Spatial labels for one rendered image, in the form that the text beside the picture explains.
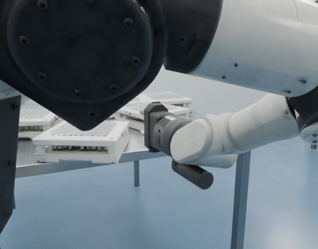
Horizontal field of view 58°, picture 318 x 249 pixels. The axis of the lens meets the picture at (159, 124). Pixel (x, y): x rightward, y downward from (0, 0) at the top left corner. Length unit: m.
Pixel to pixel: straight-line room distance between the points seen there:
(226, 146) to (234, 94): 5.41
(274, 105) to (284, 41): 0.17
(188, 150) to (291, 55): 0.28
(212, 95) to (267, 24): 5.28
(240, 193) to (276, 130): 0.87
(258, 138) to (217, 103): 5.18
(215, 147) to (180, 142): 0.08
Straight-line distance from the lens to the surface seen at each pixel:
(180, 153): 0.51
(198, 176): 0.53
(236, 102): 5.92
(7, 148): 0.33
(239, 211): 1.31
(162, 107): 0.69
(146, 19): 0.16
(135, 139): 1.08
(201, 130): 0.48
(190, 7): 0.22
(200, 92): 5.35
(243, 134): 0.45
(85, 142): 0.85
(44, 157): 0.91
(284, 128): 0.42
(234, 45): 0.24
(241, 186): 1.26
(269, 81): 0.28
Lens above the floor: 1.16
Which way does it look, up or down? 14 degrees down
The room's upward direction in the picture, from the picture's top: straight up
